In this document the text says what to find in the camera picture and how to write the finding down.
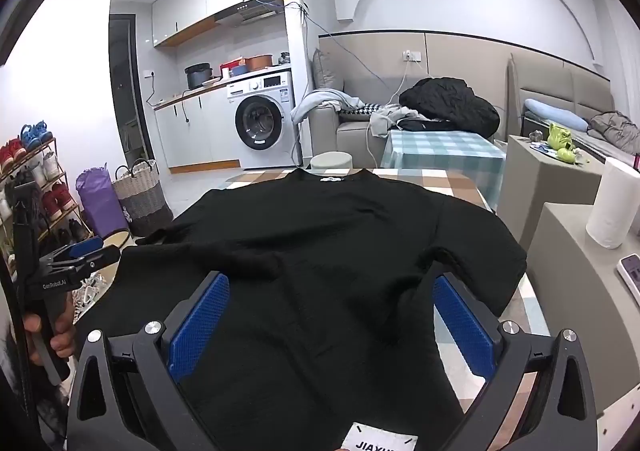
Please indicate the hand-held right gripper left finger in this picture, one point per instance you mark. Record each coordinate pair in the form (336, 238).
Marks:
(197, 326)

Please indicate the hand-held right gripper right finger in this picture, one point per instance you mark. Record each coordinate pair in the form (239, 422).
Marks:
(462, 326)

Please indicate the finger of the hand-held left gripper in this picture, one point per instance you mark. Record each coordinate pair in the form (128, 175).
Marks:
(86, 248)
(87, 265)

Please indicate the black textured shirt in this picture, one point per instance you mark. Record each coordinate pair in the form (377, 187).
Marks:
(310, 281)

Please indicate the person's left forearm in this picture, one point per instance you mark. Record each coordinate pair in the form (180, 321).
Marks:
(17, 411)

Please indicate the person's left hand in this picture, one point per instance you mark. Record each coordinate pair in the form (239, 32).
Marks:
(62, 342)

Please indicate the purple plastic bag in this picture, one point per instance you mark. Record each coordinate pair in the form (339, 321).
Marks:
(100, 201)

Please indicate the woven laundry basket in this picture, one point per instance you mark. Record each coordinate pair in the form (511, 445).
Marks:
(142, 201)

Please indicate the large grey cabinet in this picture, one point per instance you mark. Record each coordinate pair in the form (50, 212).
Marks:
(575, 281)

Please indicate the brown blue checked tablecloth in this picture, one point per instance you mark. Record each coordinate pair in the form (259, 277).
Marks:
(450, 186)

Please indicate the white kitchen base cabinet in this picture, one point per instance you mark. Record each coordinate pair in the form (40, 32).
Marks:
(200, 131)

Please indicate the small grey cabinet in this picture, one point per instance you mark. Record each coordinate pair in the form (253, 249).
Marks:
(540, 181)

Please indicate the black door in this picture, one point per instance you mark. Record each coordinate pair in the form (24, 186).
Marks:
(125, 81)

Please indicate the white handheld device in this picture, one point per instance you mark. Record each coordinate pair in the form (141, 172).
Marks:
(631, 276)

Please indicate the teal checked table cover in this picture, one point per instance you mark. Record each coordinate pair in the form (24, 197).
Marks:
(440, 151)

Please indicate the white paper towel roll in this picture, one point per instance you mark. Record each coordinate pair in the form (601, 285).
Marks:
(612, 201)

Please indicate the black cooking pot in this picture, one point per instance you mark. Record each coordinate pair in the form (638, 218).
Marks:
(198, 77)

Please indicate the round grey stool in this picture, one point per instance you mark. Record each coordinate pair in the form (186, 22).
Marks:
(331, 161)

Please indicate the green toy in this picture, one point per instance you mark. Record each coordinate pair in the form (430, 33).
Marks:
(560, 138)

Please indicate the grey crumpled garment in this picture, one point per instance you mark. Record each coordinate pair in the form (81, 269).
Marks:
(387, 121)

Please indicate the grey sofa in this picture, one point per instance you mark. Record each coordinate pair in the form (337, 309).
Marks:
(350, 137)

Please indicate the black quilted jacket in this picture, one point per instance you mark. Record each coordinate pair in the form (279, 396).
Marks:
(450, 101)

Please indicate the light blue pillow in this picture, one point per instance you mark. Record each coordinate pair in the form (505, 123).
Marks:
(555, 115)

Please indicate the red container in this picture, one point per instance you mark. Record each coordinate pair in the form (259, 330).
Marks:
(234, 68)

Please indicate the houndstooth cloth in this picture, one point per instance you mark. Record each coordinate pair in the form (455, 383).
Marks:
(367, 108)

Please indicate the white washing machine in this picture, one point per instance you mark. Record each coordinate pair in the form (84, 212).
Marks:
(265, 91)

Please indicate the grey padded jacket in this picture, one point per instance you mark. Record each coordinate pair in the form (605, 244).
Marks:
(615, 131)

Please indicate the brown basin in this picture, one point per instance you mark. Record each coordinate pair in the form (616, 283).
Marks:
(259, 62)

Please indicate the light grey hoodie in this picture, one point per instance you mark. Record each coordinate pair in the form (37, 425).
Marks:
(320, 101)

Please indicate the beige upholstered bed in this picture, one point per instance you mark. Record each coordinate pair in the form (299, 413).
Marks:
(550, 81)

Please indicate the grey sofa cushion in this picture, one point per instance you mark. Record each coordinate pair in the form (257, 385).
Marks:
(326, 71)

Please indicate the black range hood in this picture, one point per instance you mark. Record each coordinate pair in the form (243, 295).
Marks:
(250, 11)

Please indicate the white wall socket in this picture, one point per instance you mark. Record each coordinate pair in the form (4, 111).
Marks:
(413, 56)

